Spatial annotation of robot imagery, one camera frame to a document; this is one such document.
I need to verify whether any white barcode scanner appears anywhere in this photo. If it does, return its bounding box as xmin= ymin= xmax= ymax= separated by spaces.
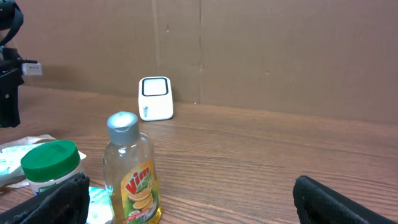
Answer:
xmin=138 ymin=76 xmax=174 ymax=121

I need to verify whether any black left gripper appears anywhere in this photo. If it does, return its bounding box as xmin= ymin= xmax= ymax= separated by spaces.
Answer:
xmin=1 ymin=47 xmax=37 ymax=128

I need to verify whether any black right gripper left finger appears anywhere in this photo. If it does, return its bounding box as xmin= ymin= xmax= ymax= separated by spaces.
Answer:
xmin=1 ymin=174 xmax=90 ymax=224

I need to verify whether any green lid white jar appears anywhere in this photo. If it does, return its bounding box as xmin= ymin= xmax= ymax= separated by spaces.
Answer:
xmin=21 ymin=140 xmax=84 ymax=195

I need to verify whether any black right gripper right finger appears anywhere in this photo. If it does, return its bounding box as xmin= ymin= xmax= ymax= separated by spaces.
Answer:
xmin=293 ymin=175 xmax=397 ymax=224

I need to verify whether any teal wet wipes pack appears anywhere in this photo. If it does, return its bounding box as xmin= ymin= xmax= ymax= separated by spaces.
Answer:
xmin=1 ymin=134 xmax=86 ymax=189

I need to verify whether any yellow dish soap bottle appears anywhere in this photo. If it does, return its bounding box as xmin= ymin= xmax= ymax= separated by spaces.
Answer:
xmin=103 ymin=111 xmax=162 ymax=223

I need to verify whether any small teal tissue pack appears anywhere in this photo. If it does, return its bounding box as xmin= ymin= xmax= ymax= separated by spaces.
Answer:
xmin=86 ymin=187 xmax=113 ymax=224

